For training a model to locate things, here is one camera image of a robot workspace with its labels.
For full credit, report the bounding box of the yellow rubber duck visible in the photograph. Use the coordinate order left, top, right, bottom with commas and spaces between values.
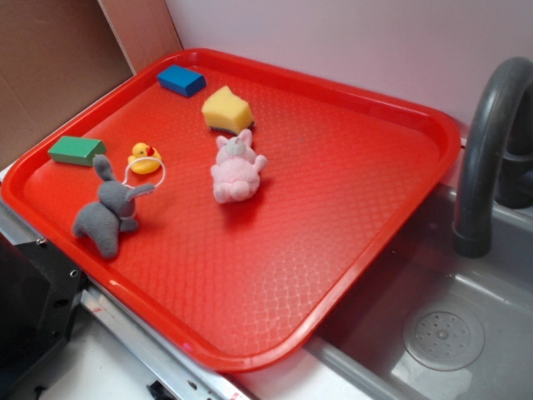
127, 142, 162, 175

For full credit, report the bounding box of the red plastic tray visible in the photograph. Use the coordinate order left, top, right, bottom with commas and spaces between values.
2, 49, 461, 373

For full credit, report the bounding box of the pink plush bunny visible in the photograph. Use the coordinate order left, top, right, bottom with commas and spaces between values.
210, 129, 268, 204

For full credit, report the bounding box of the yellow sponge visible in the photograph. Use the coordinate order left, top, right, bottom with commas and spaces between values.
201, 86, 255, 135

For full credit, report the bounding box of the grey plush elephant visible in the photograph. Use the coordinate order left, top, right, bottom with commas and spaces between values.
72, 155, 157, 259

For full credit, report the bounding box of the blue rectangular block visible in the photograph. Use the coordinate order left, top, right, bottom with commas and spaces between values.
157, 65, 207, 98

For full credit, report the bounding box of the green rectangular block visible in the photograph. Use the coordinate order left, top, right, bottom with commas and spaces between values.
47, 136, 107, 167

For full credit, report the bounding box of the grey plastic sink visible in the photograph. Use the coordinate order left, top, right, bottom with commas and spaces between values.
306, 182, 533, 400

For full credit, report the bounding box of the grey toy faucet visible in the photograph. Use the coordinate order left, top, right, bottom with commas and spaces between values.
453, 57, 532, 258

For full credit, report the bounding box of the brown cardboard panel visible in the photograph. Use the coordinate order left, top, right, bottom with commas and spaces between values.
1, 1, 182, 168

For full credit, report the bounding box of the silver metal rail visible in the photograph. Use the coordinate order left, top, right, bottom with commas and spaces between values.
78, 287, 255, 400

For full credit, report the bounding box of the black metal bracket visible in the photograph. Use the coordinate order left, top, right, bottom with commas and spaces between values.
1, 237, 86, 388

